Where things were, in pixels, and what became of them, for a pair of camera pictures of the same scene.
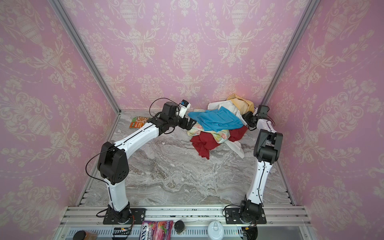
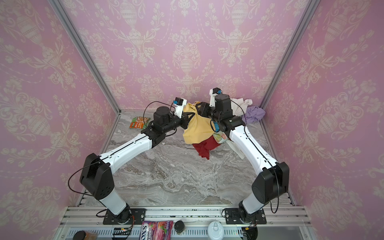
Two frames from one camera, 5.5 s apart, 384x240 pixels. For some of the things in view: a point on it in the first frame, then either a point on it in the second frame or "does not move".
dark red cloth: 205,140 does not move
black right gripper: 249,118 to 203,109
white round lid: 215,231 does not move
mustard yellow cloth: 244,105 to 199,127
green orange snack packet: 138,122 does not move
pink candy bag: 159,230 does not move
